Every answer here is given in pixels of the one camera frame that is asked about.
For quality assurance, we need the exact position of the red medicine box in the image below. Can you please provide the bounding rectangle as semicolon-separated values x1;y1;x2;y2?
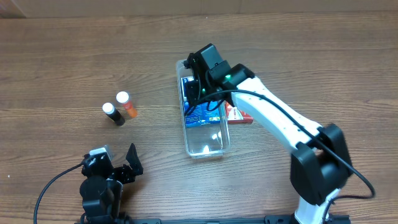
225;102;254;124

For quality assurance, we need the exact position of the clear plastic container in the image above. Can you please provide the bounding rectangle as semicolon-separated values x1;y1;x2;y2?
176;60;230;159

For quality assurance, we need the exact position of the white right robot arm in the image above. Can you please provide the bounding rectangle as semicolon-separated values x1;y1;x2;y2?
176;44;353;223

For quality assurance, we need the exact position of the black bottle white cap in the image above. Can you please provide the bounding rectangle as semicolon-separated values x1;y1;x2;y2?
102;103;125;126

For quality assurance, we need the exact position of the orange bottle white cap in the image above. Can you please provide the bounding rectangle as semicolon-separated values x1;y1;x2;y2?
116;91;137;118

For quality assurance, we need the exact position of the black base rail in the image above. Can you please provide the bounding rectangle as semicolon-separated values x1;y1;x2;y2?
74;214;352;224

